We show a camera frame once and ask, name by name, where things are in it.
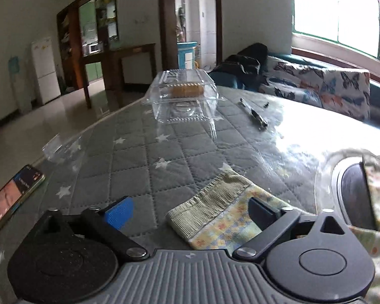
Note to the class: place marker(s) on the dark wooden shelf cabinet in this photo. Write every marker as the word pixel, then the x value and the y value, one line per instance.
pixel 85 27

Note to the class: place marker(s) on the round black induction cooktop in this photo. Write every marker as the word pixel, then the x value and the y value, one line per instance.
pixel 350 189

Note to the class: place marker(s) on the quilted grey star tablecloth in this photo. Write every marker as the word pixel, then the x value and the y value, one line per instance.
pixel 160 166

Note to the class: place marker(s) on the white refrigerator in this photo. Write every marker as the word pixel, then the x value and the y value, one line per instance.
pixel 48 87

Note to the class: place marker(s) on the small butterfly pillow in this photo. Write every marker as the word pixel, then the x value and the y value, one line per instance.
pixel 291 81

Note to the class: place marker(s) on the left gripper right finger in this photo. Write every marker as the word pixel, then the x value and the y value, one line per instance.
pixel 276 227

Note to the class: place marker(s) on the black pen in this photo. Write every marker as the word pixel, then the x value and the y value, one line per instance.
pixel 254 114

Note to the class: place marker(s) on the clear plastic food box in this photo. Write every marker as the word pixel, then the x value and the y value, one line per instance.
pixel 182 95

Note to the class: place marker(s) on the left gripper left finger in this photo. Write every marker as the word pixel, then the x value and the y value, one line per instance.
pixel 104 226

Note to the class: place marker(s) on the dark wooden desk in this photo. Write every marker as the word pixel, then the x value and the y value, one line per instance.
pixel 112 65

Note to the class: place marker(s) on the blue white cabinet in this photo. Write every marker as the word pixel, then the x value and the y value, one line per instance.
pixel 186 55

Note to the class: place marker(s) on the black clothes pile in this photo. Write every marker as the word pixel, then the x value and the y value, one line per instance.
pixel 242 70

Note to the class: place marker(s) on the window with green frame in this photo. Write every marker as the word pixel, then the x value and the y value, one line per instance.
pixel 351 23

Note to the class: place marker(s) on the smartphone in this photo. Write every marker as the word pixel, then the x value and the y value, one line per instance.
pixel 17 190

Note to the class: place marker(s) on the large butterfly pillow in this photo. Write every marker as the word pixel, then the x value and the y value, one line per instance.
pixel 347 91

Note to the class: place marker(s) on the colourful knitted cardigan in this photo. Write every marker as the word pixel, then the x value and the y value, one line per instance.
pixel 217 217

